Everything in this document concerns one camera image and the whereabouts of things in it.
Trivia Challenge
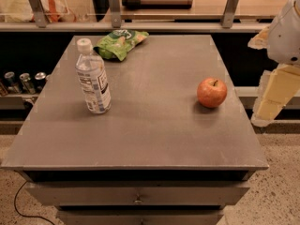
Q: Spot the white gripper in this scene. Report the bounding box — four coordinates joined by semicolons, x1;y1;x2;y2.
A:
247;0;300;128

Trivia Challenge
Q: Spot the red apple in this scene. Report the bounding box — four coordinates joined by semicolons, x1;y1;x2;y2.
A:
197;77;227;108

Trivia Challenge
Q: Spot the green rice chip bag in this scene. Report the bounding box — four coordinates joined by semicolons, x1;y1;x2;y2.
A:
94;29;149;61

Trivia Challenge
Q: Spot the white orange plastic bag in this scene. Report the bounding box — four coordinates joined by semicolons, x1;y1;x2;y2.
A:
1;0;76;23

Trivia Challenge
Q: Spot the grey drawer cabinet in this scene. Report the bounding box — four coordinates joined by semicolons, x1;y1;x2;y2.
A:
2;35;268;212

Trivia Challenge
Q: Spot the upper drawer with knob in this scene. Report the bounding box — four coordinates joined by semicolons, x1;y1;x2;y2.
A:
25;181;249;206

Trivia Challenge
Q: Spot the drawer with knob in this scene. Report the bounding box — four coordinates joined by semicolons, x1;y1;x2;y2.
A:
57;209;223;225
25;181;249;206

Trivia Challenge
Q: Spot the lower drawer with knob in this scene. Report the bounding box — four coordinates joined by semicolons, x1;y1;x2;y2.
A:
57;209;223;225

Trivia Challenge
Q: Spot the clear plastic water bottle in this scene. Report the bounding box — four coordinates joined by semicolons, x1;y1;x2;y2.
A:
75;38;111;114

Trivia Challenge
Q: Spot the right metal can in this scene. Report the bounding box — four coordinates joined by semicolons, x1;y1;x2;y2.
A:
35;72;47;91

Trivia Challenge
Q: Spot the middle metal can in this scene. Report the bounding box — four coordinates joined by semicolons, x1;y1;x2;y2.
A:
19;73;36;94

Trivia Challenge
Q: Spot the right metal bracket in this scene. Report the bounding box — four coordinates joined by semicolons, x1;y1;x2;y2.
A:
221;0;239;28

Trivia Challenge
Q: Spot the metal bracket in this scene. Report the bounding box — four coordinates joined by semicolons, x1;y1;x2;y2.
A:
109;0;122;28
28;0;49;28
221;0;239;28

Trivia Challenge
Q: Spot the middle metal bracket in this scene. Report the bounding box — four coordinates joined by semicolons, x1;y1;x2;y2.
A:
109;0;122;28

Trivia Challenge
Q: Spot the left metal bracket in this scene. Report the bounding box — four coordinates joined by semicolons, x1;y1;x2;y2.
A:
28;0;49;28

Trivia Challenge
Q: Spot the black floor cable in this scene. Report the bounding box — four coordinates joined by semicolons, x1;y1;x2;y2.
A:
13;180;56;225

